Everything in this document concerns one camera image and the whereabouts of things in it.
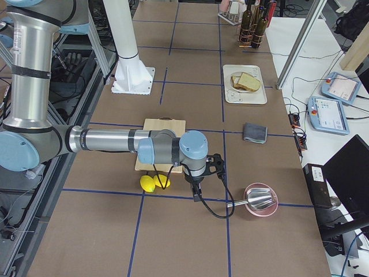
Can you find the green wine bottle front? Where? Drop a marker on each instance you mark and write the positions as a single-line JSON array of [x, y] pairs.
[[245, 24]]

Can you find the pink bowl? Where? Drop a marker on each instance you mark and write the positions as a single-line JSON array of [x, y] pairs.
[[266, 212]]

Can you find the cream bear tray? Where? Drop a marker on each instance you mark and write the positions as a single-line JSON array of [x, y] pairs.
[[233, 95]]

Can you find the black power strip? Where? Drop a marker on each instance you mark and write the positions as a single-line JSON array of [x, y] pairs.
[[298, 133]]

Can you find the green wine bottle middle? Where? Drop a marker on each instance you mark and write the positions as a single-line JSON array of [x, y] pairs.
[[260, 29]]

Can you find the black computer box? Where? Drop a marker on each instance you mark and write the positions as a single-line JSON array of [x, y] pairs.
[[317, 186]]

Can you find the bread slice on plate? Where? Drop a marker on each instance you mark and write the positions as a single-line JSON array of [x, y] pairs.
[[235, 80]]

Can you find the copper wire bottle rack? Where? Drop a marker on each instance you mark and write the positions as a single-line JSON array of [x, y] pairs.
[[254, 20]]

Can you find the wooden cutting board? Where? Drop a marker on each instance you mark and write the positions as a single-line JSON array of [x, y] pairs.
[[177, 126]]

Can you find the white round plate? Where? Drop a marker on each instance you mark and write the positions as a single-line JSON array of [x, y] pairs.
[[237, 74]]

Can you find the green wine bottle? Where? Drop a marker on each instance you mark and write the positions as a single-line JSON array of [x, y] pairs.
[[260, 29], [245, 24]]

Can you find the yellow lemon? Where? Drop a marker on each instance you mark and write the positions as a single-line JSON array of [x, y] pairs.
[[147, 183], [161, 181]]

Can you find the teach pendant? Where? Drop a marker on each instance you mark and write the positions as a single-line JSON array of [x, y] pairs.
[[341, 87], [327, 115]]

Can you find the near teach pendant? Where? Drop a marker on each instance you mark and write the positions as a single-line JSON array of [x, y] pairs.
[[327, 115]]

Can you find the far teach pendant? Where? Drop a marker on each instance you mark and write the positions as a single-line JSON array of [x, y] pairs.
[[341, 87]]

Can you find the light pink cup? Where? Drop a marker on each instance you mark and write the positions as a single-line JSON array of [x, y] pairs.
[[224, 5]]

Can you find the black monitor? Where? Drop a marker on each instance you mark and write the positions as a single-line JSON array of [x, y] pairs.
[[347, 174]]

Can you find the grey folded cloth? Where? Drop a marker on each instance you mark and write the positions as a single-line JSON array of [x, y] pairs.
[[255, 133]]

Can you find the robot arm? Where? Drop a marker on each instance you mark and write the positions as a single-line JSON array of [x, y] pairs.
[[28, 138]]

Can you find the white wire cup rack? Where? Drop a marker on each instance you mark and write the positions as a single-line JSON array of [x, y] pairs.
[[234, 13]]

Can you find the bread slice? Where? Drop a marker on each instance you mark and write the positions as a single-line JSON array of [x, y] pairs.
[[235, 80], [248, 83]]

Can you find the aluminium frame post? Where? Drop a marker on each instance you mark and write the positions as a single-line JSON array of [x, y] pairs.
[[312, 16]]

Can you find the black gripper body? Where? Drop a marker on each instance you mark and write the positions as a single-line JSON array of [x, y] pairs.
[[194, 180]]

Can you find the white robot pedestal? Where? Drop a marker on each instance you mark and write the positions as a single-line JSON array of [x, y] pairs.
[[131, 75]]

